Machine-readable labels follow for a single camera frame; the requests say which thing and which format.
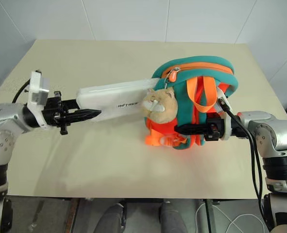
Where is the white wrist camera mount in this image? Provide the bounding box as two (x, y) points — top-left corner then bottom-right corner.
(26, 69), (50, 129)
(215, 87), (232, 142)

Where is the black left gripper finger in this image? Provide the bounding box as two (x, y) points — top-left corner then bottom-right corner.
(56, 109), (102, 123)
(61, 98), (79, 110)

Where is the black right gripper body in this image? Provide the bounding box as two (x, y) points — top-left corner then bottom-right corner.
(204, 117), (226, 142)

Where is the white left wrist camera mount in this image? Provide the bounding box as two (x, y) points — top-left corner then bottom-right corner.
(26, 69), (50, 129)

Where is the black table leg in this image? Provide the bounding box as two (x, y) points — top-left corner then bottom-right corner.
(204, 199), (216, 233)

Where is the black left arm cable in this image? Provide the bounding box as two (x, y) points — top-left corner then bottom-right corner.
(12, 78), (33, 104)

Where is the rusty brown metal bar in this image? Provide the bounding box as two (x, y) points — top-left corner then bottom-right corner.
(67, 198), (80, 233)

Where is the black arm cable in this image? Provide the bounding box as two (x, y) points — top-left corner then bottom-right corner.
(218, 96), (271, 231)
(12, 78), (33, 104)

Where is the orange and teal backpack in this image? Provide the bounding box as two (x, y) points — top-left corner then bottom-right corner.
(143, 55), (239, 150)

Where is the dark grey rounded shape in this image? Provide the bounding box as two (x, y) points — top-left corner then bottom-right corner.
(100, 203), (125, 233)

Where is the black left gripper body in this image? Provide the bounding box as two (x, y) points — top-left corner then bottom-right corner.
(42, 90), (69, 136)

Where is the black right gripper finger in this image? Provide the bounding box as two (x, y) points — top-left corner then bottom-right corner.
(174, 123), (211, 135)

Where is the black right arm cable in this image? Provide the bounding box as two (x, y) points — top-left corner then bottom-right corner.
(218, 96), (271, 231)

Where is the tan plush toy orange outfit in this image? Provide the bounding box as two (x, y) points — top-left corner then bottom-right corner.
(140, 87), (186, 148)

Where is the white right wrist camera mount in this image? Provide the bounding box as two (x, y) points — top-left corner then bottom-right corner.
(215, 87), (232, 142)

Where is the white rectangular pouch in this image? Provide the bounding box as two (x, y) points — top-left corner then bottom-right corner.
(75, 77), (162, 122)

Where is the thin white floor cable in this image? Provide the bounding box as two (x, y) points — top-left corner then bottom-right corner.
(195, 200), (267, 233)

